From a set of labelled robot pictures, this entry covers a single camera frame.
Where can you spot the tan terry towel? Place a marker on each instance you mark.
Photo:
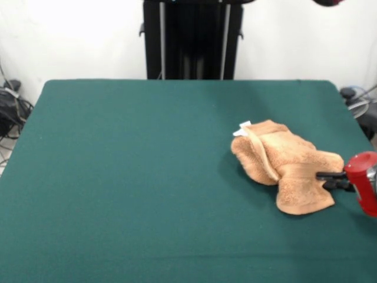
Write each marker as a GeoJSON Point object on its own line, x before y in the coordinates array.
{"type": "Point", "coordinates": [294, 165]}

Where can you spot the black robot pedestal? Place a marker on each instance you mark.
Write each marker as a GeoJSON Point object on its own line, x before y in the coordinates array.
{"type": "Point", "coordinates": [194, 44]}

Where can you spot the dark green table cloth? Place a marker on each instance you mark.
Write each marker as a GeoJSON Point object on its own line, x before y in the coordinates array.
{"type": "Point", "coordinates": [117, 191]}

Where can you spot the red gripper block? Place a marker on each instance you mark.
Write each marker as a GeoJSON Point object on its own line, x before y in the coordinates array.
{"type": "Point", "coordinates": [363, 188]}

